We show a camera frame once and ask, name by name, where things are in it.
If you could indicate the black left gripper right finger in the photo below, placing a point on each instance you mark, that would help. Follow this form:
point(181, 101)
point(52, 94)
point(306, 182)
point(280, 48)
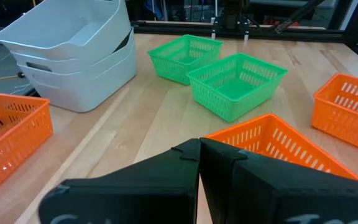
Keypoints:
point(275, 199)

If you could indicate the orange plastic basket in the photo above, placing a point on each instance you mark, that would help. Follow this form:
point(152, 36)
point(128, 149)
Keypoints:
point(337, 124)
point(291, 146)
point(17, 149)

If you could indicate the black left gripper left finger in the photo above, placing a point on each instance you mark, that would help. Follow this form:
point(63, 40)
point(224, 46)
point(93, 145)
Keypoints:
point(135, 199)

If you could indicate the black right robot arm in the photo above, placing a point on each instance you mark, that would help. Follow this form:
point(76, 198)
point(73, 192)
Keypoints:
point(232, 15)

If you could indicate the grey plastic bin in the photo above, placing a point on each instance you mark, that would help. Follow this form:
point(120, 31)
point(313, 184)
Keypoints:
point(82, 93)
point(42, 25)
point(73, 63)

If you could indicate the green plastic basket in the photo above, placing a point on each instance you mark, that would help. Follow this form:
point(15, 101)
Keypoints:
point(216, 105)
point(172, 67)

